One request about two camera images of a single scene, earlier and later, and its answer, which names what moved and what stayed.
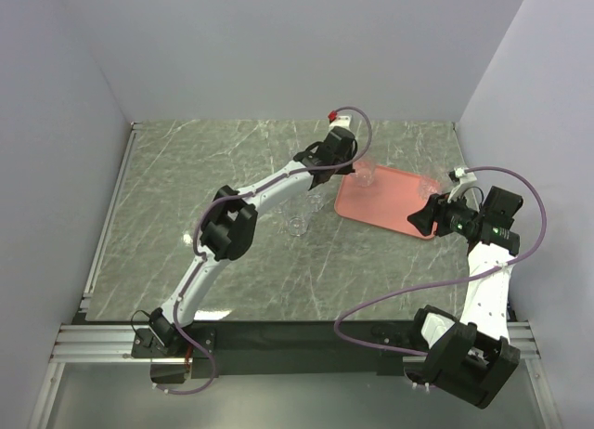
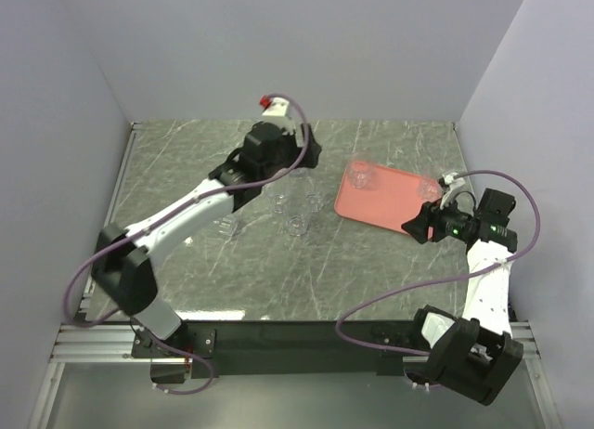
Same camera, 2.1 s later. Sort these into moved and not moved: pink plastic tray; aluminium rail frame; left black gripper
Moved: left black gripper
Not moved: aluminium rail frame; pink plastic tray
